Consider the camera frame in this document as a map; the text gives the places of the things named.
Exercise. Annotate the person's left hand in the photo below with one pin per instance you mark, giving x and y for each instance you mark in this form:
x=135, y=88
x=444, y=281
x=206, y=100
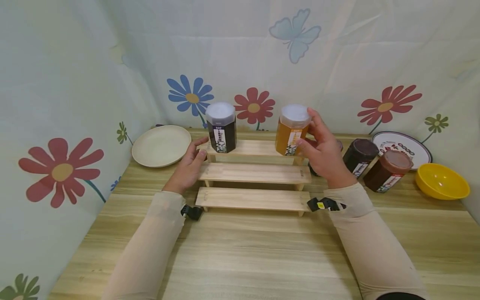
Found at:
x=183, y=173

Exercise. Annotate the wooden three-step shelf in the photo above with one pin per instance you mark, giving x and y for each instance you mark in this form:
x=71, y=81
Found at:
x=255, y=173

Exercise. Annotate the yellow bowl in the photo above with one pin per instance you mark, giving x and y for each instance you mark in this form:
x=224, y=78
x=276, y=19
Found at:
x=442, y=181

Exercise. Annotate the person's left forearm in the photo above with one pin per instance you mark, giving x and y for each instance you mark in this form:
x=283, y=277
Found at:
x=150, y=250

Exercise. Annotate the cream round plate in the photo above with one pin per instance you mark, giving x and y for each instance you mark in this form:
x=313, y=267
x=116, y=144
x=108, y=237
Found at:
x=161, y=146

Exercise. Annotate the person's right thumb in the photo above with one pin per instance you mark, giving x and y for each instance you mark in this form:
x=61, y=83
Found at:
x=305, y=146

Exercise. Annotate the black wrist band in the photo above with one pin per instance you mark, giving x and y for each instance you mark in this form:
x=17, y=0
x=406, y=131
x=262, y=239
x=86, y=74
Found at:
x=324, y=204
x=192, y=212

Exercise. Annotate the person's left thumb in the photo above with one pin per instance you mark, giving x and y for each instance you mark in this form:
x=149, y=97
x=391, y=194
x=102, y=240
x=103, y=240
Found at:
x=201, y=156

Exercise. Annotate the dark jar with brown lid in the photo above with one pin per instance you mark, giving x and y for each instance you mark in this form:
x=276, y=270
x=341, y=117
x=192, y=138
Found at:
x=386, y=171

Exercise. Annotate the person's left index finger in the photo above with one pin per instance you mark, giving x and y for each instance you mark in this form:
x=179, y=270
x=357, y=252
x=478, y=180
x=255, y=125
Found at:
x=198, y=142

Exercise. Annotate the black jar with white lid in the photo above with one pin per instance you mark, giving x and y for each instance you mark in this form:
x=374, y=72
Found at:
x=222, y=133

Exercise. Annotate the dark jar with maroon lid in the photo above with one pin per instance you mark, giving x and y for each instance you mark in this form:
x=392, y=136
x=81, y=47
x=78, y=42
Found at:
x=360, y=156

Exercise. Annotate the person's right index finger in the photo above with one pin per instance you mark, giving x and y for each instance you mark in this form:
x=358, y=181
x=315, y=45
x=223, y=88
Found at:
x=318, y=121

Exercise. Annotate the amber honey jar white lid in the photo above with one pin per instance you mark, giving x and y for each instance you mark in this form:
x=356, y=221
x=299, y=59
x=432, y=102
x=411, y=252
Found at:
x=288, y=133

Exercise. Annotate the person's right hand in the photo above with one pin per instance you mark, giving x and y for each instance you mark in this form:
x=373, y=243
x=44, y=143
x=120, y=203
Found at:
x=328, y=160

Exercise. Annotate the white plate with red print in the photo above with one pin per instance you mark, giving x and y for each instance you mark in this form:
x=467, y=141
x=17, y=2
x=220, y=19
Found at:
x=412, y=148

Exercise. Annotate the person's right forearm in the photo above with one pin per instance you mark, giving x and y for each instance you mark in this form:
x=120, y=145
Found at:
x=371, y=246

